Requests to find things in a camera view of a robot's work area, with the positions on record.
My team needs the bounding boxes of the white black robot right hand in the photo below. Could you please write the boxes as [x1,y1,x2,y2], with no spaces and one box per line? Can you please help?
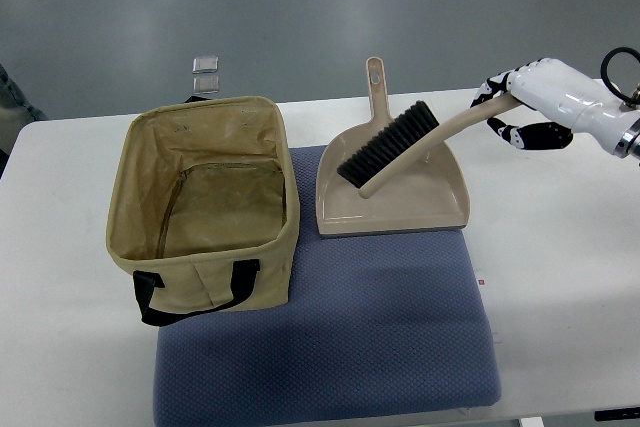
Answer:
[471,58,639,158]

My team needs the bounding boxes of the pink hand broom black bristles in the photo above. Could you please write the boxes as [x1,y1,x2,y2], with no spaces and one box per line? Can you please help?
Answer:
[337,94,520,198]

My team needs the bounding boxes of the pink plastic dustpan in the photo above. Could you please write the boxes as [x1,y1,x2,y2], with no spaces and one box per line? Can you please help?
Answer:
[316,57,470,237]

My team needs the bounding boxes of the blue grey cushion mat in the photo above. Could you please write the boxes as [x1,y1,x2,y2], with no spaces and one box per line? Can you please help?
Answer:
[154,146,501,426]

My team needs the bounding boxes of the black table control panel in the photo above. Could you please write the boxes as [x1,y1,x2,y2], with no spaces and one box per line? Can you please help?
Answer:
[594,407,640,422]

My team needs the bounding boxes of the lower clear floor tile marker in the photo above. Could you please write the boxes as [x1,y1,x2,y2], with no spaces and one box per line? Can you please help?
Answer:
[193,74,219,94]

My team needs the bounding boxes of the person in grey hoodie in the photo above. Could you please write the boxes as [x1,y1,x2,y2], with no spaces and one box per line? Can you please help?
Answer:
[0,66,48,172]

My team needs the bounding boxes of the yellow fabric bag black handles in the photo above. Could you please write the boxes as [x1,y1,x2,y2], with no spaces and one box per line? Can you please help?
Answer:
[106,96,300,326]

